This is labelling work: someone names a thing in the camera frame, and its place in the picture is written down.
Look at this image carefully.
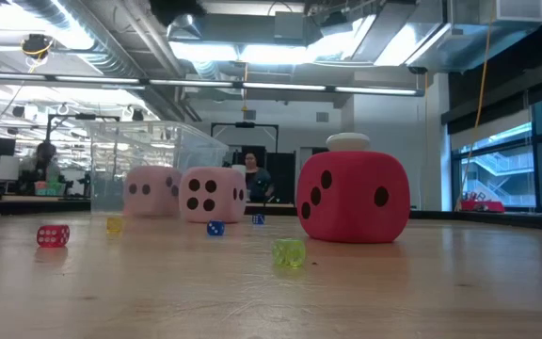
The black gantry frame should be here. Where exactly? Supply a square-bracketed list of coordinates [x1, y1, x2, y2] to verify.
[41, 112, 122, 195]
[210, 121, 280, 156]

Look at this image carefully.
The clear plastic bin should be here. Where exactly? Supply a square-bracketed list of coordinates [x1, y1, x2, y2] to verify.
[88, 120, 230, 218]

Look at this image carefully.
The large red foam die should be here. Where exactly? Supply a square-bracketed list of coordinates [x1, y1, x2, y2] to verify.
[295, 150, 412, 245]

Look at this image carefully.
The large pink foam die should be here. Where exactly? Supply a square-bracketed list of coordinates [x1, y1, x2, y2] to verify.
[122, 164, 183, 218]
[178, 165, 248, 225]

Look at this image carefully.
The yellow cable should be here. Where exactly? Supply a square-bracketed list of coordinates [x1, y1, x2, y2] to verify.
[454, 23, 494, 212]

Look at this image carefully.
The small red die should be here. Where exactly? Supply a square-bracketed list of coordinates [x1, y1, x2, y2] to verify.
[36, 224, 72, 249]

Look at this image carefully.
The small green die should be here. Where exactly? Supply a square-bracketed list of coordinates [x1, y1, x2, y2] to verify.
[271, 237, 308, 269]

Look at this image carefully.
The black aluminium table frame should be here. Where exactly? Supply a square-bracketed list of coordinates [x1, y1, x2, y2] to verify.
[0, 200, 542, 233]

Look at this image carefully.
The black background panel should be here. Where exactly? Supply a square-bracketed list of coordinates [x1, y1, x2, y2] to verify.
[232, 145, 297, 205]

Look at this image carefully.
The red tray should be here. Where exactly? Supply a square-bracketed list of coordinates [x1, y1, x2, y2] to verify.
[459, 198, 506, 214]

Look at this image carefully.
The white mushroom lamp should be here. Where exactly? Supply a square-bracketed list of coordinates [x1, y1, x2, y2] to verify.
[325, 132, 373, 153]

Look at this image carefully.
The black hanging camera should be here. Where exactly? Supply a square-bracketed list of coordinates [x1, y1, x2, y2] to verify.
[20, 33, 56, 60]

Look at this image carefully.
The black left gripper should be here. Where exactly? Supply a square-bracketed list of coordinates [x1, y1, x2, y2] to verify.
[148, 0, 207, 27]

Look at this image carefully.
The small yellow die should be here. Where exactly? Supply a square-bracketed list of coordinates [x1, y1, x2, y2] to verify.
[105, 216, 125, 235]

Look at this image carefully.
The person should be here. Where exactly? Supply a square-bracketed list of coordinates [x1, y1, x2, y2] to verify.
[244, 151, 276, 204]
[18, 140, 64, 195]

